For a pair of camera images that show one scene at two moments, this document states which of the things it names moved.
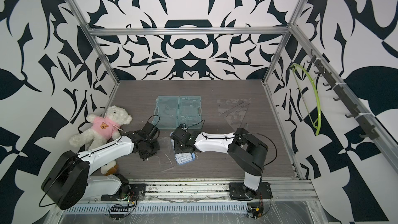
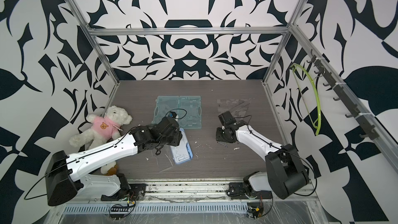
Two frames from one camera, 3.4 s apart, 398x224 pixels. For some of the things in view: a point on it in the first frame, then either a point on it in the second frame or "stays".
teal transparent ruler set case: [171, 111] stays
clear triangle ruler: [233, 110] stays
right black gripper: [176, 149] → [217, 138]
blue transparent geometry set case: [183, 158] stays
